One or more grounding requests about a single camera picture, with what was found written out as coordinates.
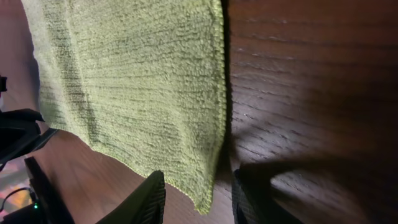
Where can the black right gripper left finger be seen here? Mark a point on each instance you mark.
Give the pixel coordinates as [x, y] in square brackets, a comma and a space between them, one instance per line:
[144, 206]

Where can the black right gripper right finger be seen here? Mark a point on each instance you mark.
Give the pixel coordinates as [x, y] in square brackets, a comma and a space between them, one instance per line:
[253, 205]

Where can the light green microfiber cloth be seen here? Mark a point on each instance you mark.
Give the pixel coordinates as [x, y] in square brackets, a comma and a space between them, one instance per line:
[140, 81]

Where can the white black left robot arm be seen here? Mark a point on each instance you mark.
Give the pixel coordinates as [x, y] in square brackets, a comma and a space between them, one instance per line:
[20, 134]

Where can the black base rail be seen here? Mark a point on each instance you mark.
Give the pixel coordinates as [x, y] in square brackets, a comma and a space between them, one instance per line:
[47, 205]

